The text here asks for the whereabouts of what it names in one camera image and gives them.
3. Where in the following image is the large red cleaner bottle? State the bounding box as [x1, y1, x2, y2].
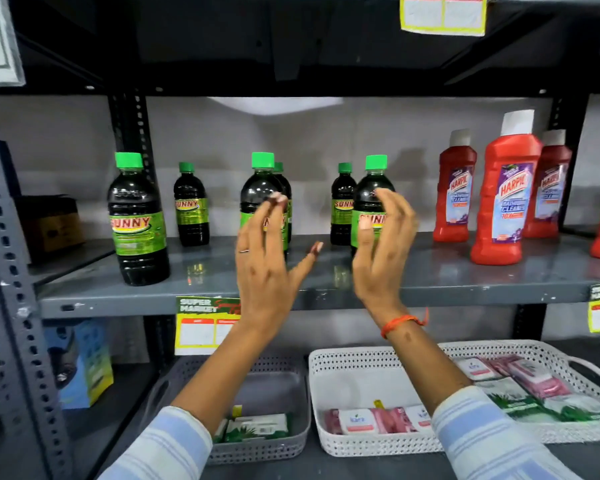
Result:
[470, 110, 544, 266]

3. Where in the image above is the person's left hand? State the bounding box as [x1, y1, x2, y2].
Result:
[234, 191, 325, 330]

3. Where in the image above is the orange thread bracelet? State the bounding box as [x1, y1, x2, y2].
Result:
[380, 308, 430, 340]

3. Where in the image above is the grey metal shelf rack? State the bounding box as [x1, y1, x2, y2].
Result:
[0, 0, 600, 480]

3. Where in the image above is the person's left forearm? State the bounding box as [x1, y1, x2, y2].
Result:
[97, 315, 282, 480]

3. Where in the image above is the white plastic basket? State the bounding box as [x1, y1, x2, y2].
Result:
[308, 340, 600, 458]

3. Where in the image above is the pile of pink white packets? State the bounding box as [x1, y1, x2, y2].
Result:
[454, 355, 572, 399]
[324, 405, 435, 436]

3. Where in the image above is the yellow-edged price label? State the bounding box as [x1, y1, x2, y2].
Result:
[399, 0, 488, 37]

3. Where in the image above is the person's right hand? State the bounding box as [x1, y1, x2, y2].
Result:
[352, 188, 420, 324]

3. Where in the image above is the grey plastic basket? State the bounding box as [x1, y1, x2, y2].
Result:
[139, 356, 313, 466]

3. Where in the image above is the grey slotted upright post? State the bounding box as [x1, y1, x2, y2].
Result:
[0, 90, 76, 480]

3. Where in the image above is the brown cardboard box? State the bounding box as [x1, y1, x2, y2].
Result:
[19, 195, 87, 255]

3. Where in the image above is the person's right forearm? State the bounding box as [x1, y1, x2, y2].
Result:
[380, 315, 586, 480]

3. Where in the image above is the blue product box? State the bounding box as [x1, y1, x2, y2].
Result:
[44, 320, 115, 410]

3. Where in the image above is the row of dark green-capped bottles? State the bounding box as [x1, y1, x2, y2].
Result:
[107, 152, 397, 287]

